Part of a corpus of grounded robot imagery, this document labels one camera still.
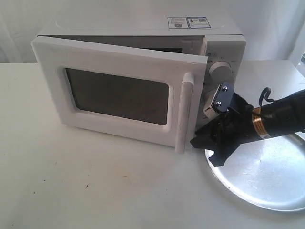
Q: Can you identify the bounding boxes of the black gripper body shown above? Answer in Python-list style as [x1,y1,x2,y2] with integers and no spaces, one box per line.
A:
[206,92,257,167]

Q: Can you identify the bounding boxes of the white microwave door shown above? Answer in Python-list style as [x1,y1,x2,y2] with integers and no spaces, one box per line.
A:
[32,36,208,153]

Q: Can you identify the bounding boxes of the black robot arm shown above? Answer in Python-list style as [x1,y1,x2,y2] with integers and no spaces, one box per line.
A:
[190,82,305,167]

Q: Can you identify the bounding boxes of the white microwave oven body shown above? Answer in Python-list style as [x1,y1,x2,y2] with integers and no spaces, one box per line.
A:
[37,13,246,130]

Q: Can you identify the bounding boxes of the white warning label sticker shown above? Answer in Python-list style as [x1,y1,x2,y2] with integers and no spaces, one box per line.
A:
[167,16,211,29]

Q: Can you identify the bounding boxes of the lower white timer knob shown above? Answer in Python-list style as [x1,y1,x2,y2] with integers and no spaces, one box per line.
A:
[204,91,216,106]

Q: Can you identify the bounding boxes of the upper white power knob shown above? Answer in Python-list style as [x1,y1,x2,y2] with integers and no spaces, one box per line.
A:
[209,61,232,78]

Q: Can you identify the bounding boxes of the round steel tray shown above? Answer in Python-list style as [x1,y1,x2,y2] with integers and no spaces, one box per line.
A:
[207,133,305,212]

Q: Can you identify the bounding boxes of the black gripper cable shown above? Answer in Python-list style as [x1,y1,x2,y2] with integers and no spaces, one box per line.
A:
[258,87,275,105]

